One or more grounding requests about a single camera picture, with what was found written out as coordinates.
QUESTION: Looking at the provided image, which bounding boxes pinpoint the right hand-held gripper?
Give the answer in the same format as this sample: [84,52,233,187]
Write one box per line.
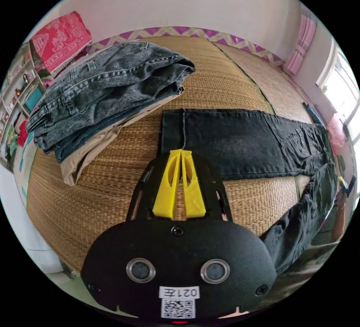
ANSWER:
[338,174,357,199]

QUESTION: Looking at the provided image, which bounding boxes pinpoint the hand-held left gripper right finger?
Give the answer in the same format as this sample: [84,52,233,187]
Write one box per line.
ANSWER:
[181,151,208,219]

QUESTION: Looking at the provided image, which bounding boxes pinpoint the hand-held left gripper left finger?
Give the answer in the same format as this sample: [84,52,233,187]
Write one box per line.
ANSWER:
[152,149,182,219]

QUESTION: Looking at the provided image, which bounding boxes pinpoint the black jeans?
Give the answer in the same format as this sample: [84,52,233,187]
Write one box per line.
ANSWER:
[161,108,339,277]

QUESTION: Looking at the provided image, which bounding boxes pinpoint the person's right forearm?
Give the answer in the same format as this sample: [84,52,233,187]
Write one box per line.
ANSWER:
[330,206,347,244]

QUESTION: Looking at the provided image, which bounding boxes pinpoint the person's right hand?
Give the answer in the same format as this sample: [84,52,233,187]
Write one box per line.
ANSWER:
[335,190,348,210]

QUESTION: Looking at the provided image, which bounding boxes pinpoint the pink plastic bag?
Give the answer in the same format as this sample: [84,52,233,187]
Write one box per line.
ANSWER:
[327,115,346,148]

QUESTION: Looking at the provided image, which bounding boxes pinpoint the bed with woven mat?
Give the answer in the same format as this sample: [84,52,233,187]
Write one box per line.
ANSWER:
[14,26,348,305]

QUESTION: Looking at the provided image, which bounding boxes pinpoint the window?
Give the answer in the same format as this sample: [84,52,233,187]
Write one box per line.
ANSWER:
[316,38,360,136]

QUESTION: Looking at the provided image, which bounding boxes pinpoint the pile of clothes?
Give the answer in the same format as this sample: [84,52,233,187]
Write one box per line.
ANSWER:
[26,41,196,187]

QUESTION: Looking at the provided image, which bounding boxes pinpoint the pink curtain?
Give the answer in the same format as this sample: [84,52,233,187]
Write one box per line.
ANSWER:
[283,9,319,76]

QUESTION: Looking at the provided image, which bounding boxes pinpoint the shelf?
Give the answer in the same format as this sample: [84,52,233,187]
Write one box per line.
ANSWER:
[0,42,47,171]

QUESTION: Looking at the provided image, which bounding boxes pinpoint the red patterned cloth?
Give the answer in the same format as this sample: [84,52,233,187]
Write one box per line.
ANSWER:
[29,11,93,75]

